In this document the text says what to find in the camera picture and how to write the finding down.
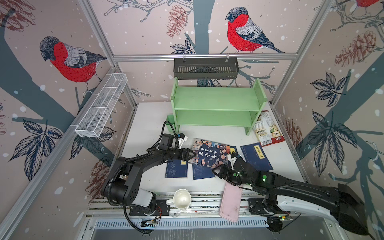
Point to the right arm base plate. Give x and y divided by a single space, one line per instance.
264 208

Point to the green wooden shelf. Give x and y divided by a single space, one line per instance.
217 106

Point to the black hanging basket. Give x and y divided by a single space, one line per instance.
206 68

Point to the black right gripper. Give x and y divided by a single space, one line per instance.
226 175

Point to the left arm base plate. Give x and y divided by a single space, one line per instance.
153 209

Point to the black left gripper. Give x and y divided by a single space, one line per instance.
186 157

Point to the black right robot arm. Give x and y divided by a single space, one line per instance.
284 196

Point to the snack bag red white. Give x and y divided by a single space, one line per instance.
267 131

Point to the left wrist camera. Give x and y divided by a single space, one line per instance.
168 140

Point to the pink rectangular tray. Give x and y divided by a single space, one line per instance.
231 202

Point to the white ceramic mug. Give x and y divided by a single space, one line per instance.
181 199

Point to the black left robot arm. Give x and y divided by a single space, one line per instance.
123 182

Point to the colourful cartoon cover book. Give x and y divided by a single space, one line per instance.
209 154

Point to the blue book far left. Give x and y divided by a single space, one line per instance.
176 169

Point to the blue book far right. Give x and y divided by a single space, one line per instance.
255 155

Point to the white wire mesh basket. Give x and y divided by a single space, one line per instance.
98 114

